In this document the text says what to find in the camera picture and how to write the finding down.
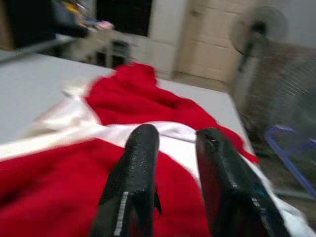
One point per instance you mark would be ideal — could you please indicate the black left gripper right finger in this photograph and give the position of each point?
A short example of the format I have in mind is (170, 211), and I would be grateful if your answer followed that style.
(229, 187)

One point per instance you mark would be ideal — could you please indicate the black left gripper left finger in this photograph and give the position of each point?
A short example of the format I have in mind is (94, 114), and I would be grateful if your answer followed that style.
(133, 177)

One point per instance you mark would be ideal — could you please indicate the purple plastic hanger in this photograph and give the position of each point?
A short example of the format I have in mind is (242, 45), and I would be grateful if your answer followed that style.
(291, 168)

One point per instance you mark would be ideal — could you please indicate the white cotton shirt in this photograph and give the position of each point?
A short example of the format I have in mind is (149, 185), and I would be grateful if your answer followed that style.
(74, 133)

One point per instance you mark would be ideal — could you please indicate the red jersey with white trim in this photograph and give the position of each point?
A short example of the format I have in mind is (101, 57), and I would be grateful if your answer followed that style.
(138, 98)

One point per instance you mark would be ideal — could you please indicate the white low cabinet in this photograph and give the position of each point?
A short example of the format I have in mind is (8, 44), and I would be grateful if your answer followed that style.
(153, 54)

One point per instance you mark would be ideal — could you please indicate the beige panel door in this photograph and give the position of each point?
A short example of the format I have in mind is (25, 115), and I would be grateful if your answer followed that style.
(209, 44)

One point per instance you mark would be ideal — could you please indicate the grey standing fan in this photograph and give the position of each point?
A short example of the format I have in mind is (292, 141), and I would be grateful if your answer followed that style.
(259, 26)

